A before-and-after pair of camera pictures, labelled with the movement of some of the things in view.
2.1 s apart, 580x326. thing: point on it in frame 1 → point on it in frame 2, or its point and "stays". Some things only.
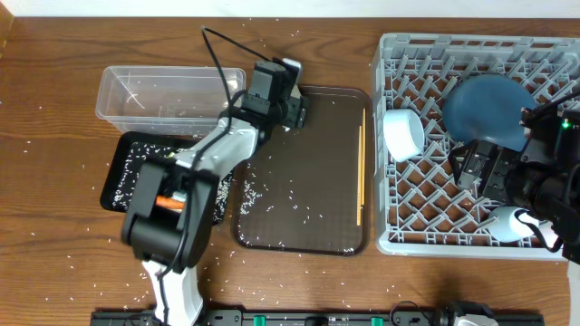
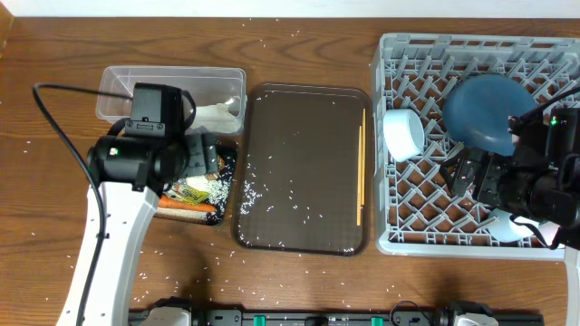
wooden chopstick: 359,171 stays
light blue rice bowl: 403,133 stays
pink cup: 547,233 stays
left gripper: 298,113 → 199,154
